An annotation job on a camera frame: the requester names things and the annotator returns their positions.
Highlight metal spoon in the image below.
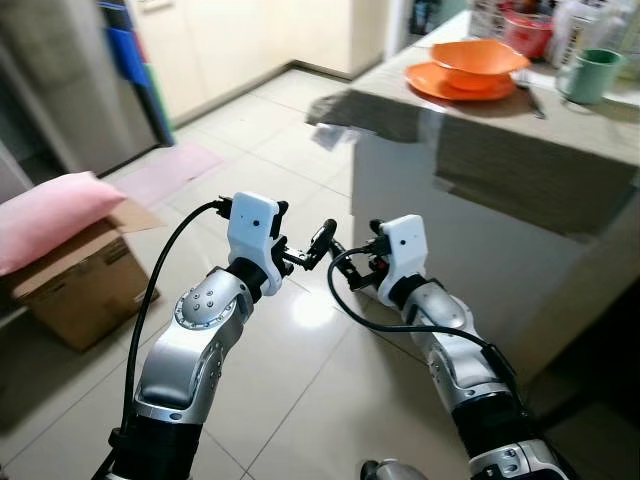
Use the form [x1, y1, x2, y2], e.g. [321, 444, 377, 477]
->
[514, 80, 550, 120]

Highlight orange plastic plate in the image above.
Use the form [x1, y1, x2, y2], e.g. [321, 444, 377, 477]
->
[404, 62, 519, 104]

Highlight green plastic cup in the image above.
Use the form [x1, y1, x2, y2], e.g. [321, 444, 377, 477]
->
[556, 48, 627, 107]

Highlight brown cardboard box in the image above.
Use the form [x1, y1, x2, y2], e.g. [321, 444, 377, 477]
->
[8, 198, 163, 354]

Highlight pink floor mat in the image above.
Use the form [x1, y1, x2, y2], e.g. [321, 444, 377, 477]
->
[108, 141, 227, 207]

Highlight steel grey fridge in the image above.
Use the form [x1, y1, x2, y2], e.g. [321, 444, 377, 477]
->
[0, 0, 163, 186]

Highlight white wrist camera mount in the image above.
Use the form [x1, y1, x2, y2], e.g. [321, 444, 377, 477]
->
[377, 214, 432, 304]
[227, 192, 285, 294]

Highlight cream cabinet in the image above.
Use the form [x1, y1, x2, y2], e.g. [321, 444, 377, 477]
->
[128, 0, 393, 128]

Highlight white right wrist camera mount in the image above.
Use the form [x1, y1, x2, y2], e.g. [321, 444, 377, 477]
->
[377, 214, 432, 304]

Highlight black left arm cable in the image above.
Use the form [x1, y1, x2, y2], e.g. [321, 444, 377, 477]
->
[118, 198, 233, 456]

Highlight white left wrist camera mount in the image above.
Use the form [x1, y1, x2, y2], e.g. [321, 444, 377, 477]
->
[227, 192, 285, 294]

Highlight grey woven tablecloth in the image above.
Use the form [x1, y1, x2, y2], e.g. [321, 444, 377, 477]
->
[305, 10, 640, 241]

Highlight orange plastic bowl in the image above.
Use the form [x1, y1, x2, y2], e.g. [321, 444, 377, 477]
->
[430, 40, 532, 94]

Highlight red plastic container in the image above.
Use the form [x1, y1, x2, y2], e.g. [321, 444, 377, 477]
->
[501, 10, 554, 60]

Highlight white kitchen counter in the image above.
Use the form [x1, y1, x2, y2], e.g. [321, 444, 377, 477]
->
[348, 130, 640, 376]

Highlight pink pillow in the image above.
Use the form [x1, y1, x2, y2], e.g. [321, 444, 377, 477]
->
[0, 171, 130, 277]

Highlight blue hanging holder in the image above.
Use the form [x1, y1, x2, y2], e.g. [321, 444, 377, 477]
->
[98, 0, 177, 147]

